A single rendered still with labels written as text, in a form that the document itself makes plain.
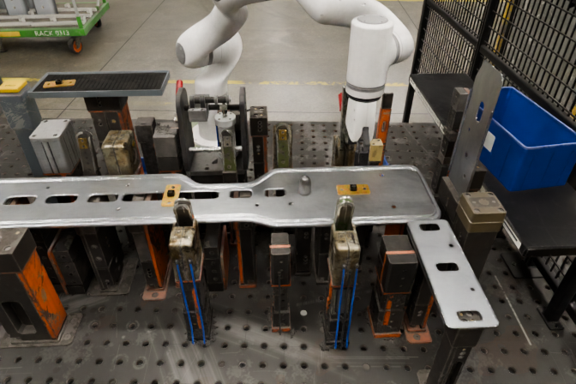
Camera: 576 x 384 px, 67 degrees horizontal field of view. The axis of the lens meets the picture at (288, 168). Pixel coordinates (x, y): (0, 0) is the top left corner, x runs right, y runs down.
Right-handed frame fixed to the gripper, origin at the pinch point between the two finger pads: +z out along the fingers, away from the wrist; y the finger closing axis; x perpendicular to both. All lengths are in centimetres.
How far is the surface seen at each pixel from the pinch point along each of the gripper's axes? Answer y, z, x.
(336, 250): 24.4, 8.3, -8.0
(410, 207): 7.6, 12.1, 12.9
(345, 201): 17.9, 0.4, -5.8
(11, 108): -30, 2, -96
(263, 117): -18.0, 0.5, -22.7
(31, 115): -31, 5, -92
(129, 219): 8, 13, -55
